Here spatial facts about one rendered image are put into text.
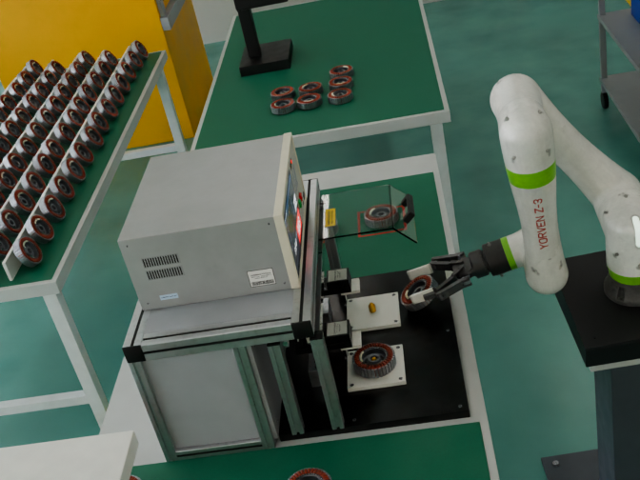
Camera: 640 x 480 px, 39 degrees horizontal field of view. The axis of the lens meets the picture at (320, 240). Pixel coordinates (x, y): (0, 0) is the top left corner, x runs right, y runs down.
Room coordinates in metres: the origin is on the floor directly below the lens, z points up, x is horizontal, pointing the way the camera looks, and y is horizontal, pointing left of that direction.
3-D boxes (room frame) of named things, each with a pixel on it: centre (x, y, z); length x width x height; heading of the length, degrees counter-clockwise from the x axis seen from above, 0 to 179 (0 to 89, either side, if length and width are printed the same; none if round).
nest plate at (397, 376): (1.84, -0.07, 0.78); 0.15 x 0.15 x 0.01; 82
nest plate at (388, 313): (2.08, -0.10, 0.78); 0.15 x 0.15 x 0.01; 82
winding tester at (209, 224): (2.02, 0.23, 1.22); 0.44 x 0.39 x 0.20; 172
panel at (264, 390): (2.00, 0.17, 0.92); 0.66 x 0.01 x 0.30; 172
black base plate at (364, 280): (1.96, -0.07, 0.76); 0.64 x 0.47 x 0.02; 172
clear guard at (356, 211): (2.17, -0.11, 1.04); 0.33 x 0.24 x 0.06; 82
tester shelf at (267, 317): (2.01, 0.23, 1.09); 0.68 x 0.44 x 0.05; 172
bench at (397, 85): (4.34, -0.21, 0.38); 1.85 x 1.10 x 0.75; 172
